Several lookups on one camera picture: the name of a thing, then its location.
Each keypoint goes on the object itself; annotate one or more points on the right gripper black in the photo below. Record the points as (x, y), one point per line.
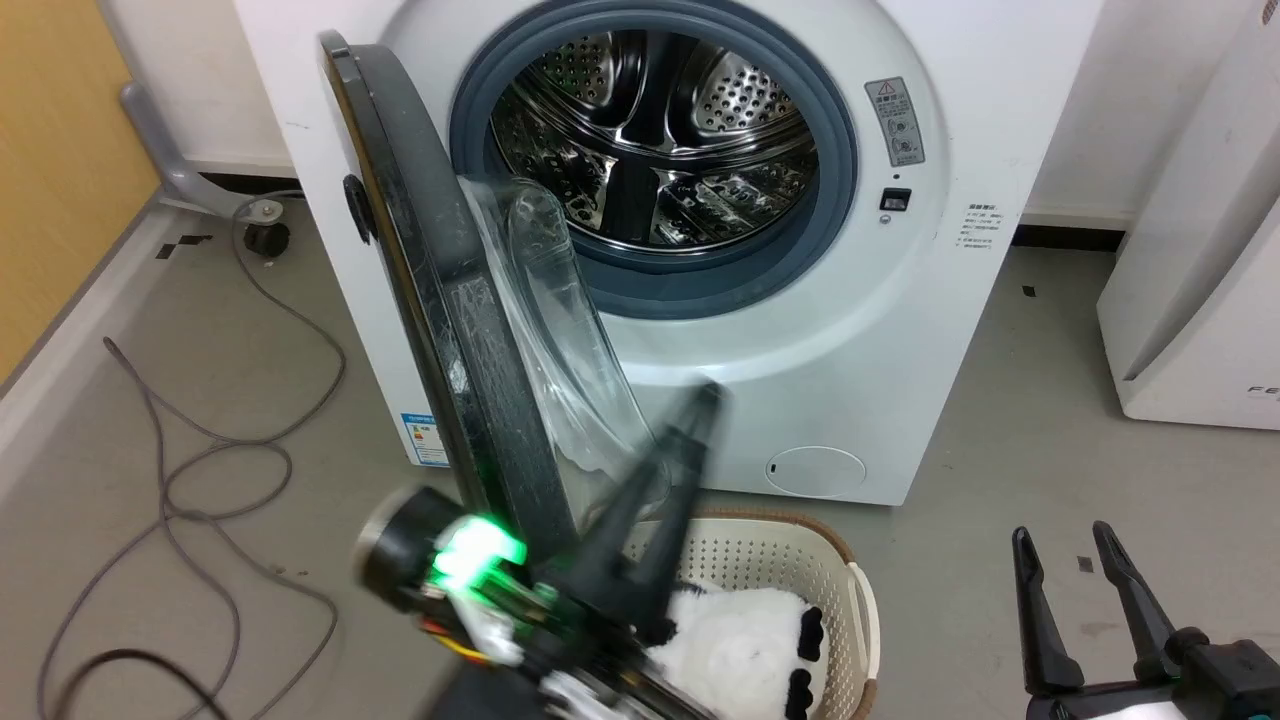
(1220, 675)

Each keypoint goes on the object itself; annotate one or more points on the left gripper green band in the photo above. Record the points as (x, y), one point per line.
(480, 575)

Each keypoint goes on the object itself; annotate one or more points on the black glass washing machine door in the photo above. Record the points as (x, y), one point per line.
(420, 250)

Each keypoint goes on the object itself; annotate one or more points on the white front-load washing machine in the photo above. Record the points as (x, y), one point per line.
(900, 350)

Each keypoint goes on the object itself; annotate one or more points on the grey rubber door gasket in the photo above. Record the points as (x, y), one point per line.
(838, 180)

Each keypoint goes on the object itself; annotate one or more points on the black door latch socket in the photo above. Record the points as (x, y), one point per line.
(895, 199)

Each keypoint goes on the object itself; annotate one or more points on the white perforated laundry basket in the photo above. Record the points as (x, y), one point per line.
(760, 550)

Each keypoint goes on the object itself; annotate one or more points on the white black plush toy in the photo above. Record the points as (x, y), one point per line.
(730, 650)

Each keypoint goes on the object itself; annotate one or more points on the round white filter cover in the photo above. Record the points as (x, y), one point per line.
(816, 472)

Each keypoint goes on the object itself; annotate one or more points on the blue energy label sticker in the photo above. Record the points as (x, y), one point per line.
(425, 440)

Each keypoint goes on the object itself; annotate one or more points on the white floor-standing appliance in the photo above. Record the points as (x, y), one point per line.
(1200, 300)

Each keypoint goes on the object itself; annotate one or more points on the steel perforated washer drum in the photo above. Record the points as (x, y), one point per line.
(650, 130)

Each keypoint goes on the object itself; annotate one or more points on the small printed text sticker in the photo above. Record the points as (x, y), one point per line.
(980, 227)

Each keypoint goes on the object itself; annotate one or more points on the grey warning label sticker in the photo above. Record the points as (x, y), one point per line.
(895, 122)

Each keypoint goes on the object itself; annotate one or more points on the black caster wheel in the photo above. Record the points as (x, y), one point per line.
(267, 239)

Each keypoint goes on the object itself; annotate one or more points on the grey metal stand leg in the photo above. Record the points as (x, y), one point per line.
(170, 165)

